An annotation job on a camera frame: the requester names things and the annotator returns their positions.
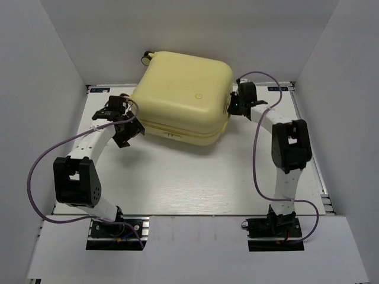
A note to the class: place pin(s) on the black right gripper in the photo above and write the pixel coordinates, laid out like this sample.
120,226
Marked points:
231,110

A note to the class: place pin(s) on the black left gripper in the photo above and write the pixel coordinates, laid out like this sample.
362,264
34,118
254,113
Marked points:
135,128

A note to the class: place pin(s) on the yellow suitcase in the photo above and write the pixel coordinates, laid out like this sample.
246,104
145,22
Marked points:
183,97

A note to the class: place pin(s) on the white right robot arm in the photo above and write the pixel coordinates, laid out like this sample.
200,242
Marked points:
290,150

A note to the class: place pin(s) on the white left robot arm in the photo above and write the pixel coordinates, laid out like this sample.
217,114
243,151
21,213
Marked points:
76,180

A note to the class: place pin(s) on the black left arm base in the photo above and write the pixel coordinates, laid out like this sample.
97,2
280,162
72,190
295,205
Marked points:
106,237

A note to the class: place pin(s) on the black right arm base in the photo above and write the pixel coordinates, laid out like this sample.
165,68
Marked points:
263,238

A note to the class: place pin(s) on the blue table label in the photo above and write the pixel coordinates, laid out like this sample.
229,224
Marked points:
277,89
99,90

